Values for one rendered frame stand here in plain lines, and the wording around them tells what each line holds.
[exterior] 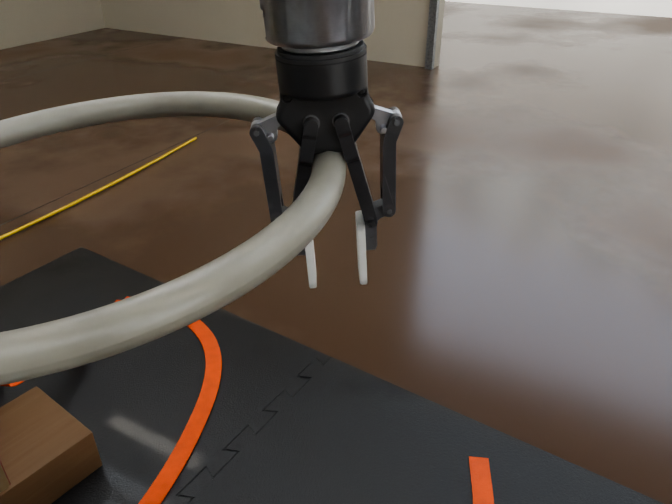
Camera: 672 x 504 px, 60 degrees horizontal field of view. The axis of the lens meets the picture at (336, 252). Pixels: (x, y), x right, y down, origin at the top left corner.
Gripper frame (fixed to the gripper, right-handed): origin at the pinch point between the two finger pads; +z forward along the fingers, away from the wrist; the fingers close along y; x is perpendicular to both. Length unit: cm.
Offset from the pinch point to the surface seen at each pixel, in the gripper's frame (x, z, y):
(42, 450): -36, 68, 67
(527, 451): -40, 87, -42
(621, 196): -181, 97, -131
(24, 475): -29, 68, 68
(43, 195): -192, 81, 131
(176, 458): -41, 81, 41
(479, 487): -31, 85, -28
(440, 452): -41, 85, -21
